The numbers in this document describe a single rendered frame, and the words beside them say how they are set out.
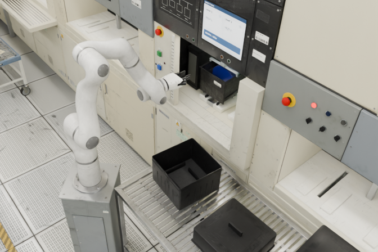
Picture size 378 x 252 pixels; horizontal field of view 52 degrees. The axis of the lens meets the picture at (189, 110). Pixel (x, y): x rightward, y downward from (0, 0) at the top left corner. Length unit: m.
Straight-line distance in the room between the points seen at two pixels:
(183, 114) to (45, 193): 1.37
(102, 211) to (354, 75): 1.45
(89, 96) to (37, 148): 1.87
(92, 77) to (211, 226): 0.88
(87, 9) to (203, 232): 2.46
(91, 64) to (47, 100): 2.47
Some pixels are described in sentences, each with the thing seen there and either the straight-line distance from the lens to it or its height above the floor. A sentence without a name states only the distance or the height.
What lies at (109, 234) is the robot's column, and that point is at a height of 0.45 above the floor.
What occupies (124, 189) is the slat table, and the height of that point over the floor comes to 0.76.
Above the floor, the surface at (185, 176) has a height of 0.77.
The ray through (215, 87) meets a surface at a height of 1.04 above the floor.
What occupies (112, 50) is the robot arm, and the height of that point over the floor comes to 1.53.
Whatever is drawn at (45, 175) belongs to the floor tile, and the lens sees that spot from 3.42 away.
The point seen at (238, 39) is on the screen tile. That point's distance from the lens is 1.87.
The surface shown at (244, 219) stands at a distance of 1.98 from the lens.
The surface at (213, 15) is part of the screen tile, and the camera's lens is 1.96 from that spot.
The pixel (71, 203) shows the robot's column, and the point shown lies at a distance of 2.26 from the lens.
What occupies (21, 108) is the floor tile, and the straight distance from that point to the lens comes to 4.17.
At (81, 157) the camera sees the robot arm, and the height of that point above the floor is 1.00.
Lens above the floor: 2.45
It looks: 39 degrees down
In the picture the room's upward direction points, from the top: 3 degrees clockwise
